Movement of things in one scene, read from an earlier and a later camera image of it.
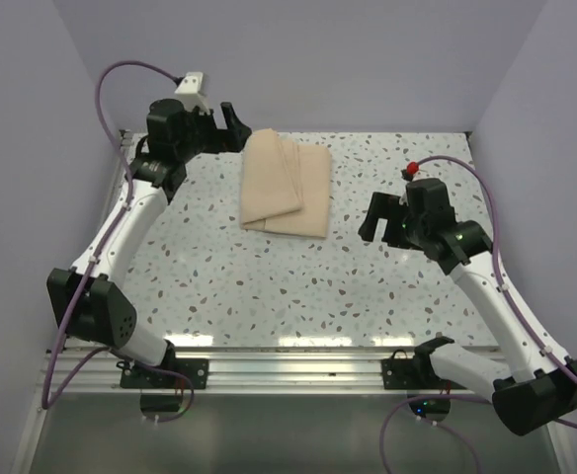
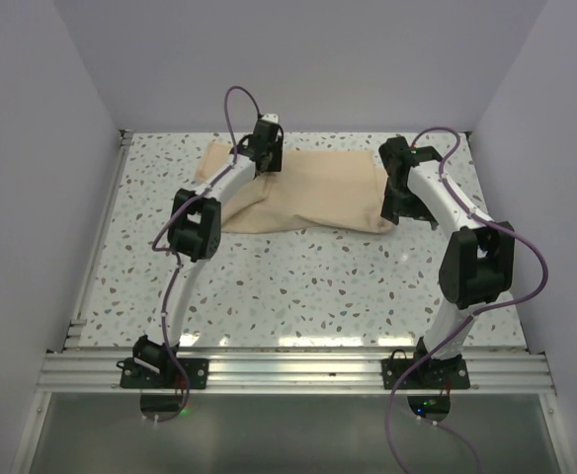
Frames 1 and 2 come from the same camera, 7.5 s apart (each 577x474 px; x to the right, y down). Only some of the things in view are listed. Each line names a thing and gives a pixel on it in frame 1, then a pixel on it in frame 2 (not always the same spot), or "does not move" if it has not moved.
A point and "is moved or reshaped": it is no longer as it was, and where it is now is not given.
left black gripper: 222,140 -> 275,164
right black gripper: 383,205 -> 393,208
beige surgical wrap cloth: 285,186 is moved or reshaped
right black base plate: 413,374 does not move
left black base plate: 197,369 does not move
